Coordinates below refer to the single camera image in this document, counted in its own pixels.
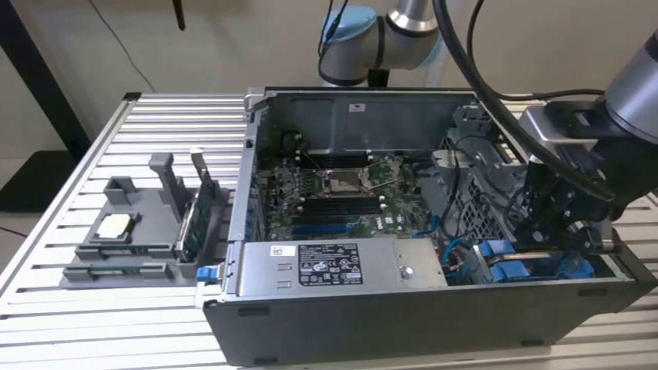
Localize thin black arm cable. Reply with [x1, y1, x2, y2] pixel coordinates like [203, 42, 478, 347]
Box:
[316, 0, 347, 78]

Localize black flat base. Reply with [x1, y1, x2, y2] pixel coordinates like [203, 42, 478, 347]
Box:
[0, 150, 79, 213]

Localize metal socket cover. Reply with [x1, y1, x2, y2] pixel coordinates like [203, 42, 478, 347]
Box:
[366, 160, 403, 189]

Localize black open PC case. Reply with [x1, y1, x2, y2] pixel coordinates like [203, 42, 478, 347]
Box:
[200, 86, 658, 367]

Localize long black wire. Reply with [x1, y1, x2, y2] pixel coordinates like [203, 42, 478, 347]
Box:
[440, 133, 487, 242]

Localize grey metal disk bay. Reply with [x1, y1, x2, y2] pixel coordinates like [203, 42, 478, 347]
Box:
[431, 102, 618, 287]

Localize blue disk carrier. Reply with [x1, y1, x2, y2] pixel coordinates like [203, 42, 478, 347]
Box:
[490, 260, 595, 283]

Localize blue expansion slot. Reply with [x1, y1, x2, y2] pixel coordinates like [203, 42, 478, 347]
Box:
[291, 224, 351, 239]

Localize silver CPU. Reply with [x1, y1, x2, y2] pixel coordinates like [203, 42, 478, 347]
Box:
[96, 214, 137, 238]

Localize thin black wall cable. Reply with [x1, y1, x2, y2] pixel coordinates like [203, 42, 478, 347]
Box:
[87, 0, 157, 94]

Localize green motherboard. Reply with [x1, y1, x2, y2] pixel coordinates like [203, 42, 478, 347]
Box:
[255, 150, 439, 242]

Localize black RAM slot bank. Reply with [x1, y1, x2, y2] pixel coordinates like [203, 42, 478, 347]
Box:
[298, 151, 375, 170]
[302, 196, 386, 228]

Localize black slanted post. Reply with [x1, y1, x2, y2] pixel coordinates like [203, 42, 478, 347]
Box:
[0, 0, 92, 156]

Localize grey parts rack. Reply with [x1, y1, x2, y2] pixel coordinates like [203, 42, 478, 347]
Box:
[60, 152, 239, 290]

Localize silver power supply unit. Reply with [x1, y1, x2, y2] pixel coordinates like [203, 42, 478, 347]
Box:
[236, 236, 447, 298]

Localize CPU socket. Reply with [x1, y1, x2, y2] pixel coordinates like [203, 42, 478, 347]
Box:
[318, 167, 372, 198]

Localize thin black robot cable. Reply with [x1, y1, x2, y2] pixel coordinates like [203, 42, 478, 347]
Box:
[466, 0, 607, 100]

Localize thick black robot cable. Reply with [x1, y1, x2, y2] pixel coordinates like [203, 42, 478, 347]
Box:
[431, 0, 618, 202]

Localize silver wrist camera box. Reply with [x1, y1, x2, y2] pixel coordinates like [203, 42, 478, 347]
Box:
[516, 105, 611, 160]

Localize thin wire locking lever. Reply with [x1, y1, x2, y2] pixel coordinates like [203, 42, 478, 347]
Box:
[302, 150, 326, 173]

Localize blue case latch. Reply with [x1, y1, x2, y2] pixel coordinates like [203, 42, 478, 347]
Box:
[195, 265, 226, 284]

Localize hard disk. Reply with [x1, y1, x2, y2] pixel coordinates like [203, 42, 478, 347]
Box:
[471, 235, 585, 273]

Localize green graphics card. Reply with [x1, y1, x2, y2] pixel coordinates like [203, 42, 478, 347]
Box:
[172, 147, 223, 266]

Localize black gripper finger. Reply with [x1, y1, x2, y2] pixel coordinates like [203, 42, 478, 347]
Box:
[515, 214, 555, 252]
[566, 220, 619, 256]

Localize black hanging rod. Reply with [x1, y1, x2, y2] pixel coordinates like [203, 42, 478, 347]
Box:
[171, 0, 188, 32]

